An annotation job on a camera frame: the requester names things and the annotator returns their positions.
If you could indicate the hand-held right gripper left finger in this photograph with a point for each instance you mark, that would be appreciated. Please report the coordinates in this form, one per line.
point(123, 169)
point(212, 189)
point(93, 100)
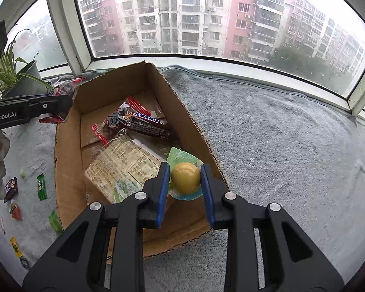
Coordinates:
point(163, 188)

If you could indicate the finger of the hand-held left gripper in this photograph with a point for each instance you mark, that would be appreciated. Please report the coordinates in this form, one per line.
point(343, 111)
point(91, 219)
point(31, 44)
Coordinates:
point(24, 99)
point(57, 105)

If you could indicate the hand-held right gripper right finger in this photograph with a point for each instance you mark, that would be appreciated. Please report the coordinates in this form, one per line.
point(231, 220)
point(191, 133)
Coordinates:
point(207, 194)

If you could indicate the yellow jelly cup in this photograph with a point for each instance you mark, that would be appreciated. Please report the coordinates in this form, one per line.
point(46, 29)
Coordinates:
point(185, 178)

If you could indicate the clear bread loaf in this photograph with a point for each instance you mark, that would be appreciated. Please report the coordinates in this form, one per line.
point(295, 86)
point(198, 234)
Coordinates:
point(121, 164)

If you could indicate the large brown chocolate bar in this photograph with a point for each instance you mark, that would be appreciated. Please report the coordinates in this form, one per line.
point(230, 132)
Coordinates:
point(149, 126)

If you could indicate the small brown chocolate bar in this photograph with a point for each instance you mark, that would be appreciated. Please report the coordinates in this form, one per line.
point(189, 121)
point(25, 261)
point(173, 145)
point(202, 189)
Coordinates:
point(10, 188)

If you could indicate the dark green candy packet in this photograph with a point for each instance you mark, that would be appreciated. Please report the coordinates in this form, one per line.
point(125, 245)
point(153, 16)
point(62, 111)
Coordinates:
point(42, 187)

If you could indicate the brown cardboard box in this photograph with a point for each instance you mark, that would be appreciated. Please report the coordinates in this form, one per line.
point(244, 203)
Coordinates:
point(158, 94)

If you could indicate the small red candy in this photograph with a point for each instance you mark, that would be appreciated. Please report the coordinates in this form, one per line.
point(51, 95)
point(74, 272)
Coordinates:
point(15, 210)

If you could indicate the light green candy packet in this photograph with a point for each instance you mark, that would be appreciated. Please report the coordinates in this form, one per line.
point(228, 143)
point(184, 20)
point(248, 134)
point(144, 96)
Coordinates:
point(55, 222)

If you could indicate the yellow candy packet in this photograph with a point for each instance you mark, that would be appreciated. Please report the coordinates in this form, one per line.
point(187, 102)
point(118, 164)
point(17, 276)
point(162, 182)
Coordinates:
point(16, 246)

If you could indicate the green plant pot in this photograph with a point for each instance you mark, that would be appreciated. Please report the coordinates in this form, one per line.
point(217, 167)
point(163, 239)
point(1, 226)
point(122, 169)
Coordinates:
point(30, 80)

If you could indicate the spider plant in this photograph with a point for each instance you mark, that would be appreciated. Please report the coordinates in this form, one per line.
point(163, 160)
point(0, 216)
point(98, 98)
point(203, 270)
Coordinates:
point(6, 76)

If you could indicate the white window frame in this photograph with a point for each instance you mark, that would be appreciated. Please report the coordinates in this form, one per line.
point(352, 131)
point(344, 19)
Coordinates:
point(79, 51)

